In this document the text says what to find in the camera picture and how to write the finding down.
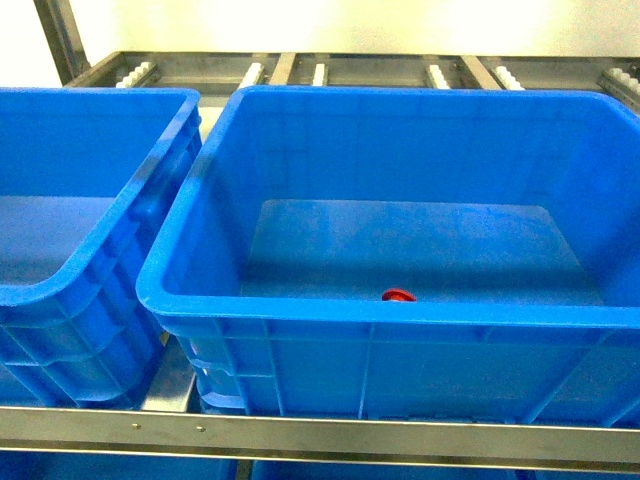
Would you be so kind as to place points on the red mushroom push button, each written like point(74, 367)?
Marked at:
point(398, 295)

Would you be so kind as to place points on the large blue plastic crate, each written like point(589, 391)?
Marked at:
point(513, 217)

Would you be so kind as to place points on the steel shelf rack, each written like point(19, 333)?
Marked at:
point(164, 426)

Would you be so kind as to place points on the lower blue crate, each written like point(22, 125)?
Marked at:
point(43, 465)

